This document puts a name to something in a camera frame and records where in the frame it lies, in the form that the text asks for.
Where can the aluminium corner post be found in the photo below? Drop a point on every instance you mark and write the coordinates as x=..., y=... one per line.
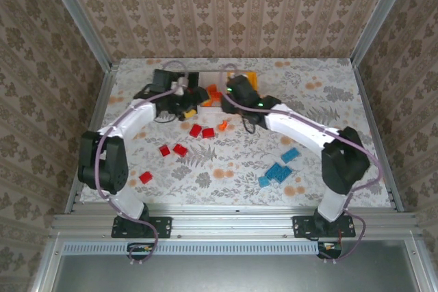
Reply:
x=77, y=15
x=380, y=15

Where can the large blue lego plate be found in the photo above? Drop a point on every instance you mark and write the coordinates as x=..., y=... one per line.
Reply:
x=279, y=171

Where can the grey metal sheet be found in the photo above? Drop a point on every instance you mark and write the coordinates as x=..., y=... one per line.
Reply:
x=232, y=275

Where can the red lego brick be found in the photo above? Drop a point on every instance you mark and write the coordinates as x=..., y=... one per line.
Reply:
x=146, y=177
x=207, y=133
x=195, y=130
x=180, y=150
x=164, y=150

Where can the small blue lego brick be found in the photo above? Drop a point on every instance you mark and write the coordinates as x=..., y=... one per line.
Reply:
x=263, y=181

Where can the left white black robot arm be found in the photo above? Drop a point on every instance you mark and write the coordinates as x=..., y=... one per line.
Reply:
x=137, y=117

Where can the orange container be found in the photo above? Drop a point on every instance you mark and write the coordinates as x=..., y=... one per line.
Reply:
x=252, y=81

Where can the small orange lego piece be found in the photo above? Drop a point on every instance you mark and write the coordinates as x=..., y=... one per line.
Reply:
x=223, y=125

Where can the white translucent container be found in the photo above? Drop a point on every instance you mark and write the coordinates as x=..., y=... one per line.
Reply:
x=210, y=78

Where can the aluminium frame rail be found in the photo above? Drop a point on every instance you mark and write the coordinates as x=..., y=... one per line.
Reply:
x=232, y=218

